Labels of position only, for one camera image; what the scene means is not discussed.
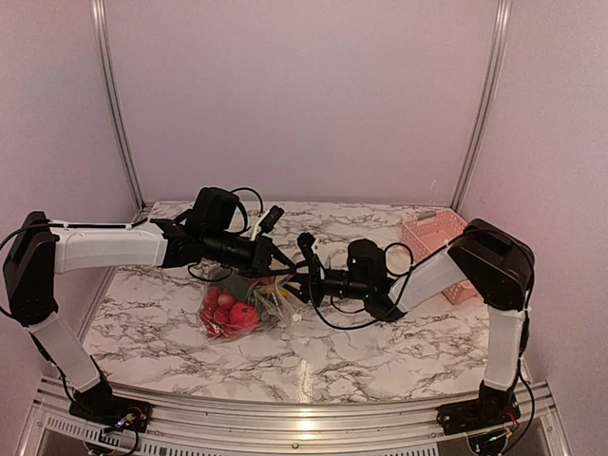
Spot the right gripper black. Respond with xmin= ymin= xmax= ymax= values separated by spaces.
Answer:
xmin=277 ymin=258 xmax=371 ymax=307

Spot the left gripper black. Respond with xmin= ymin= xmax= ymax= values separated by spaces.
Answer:
xmin=203 ymin=227 xmax=296 ymax=278

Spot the clear zip top bag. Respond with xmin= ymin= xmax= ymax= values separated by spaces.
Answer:
xmin=191 ymin=267 xmax=302 ymax=342

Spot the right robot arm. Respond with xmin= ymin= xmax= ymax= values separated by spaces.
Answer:
xmin=284 ymin=218 xmax=535 ymax=426

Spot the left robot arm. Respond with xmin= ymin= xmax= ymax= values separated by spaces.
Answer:
xmin=1 ymin=187 xmax=296 ymax=423

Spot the green fake pepper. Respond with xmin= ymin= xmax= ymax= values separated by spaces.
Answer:
xmin=220 ymin=275 xmax=265 ymax=308

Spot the red fake tomato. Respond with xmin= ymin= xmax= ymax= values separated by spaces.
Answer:
xmin=229 ymin=302 xmax=259 ymax=331

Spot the pink plastic basket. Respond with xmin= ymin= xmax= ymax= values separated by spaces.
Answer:
xmin=401 ymin=209 xmax=479 ymax=305

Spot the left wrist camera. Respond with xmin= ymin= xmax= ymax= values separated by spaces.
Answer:
xmin=250 ymin=205 xmax=284 ymax=240

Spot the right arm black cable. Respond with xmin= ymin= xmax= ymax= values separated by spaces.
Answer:
xmin=313 ymin=241 xmax=536 ymax=428

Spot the aluminium front rail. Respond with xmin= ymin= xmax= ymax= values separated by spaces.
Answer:
xmin=16 ymin=377 xmax=571 ymax=455

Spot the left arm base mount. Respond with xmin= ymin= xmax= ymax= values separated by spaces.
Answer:
xmin=69 ymin=396 xmax=152 ymax=433

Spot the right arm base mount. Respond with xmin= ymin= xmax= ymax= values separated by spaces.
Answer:
xmin=436 ymin=399 xmax=522 ymax=435

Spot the left aluminium frame post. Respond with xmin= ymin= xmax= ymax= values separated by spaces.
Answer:
xmin=90 ymin=0 xmax=146 ymax=212

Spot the aluminium frame post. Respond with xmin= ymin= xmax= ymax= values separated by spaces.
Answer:
xmin=450 ymin=0 xmax=513 ymax=212
xmin=90 ymin=0 xmax=146 ymax=212

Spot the right aluminium frame post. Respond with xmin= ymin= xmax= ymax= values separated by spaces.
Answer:
xmin=450 ymin=0 xmax=513 ymax=212

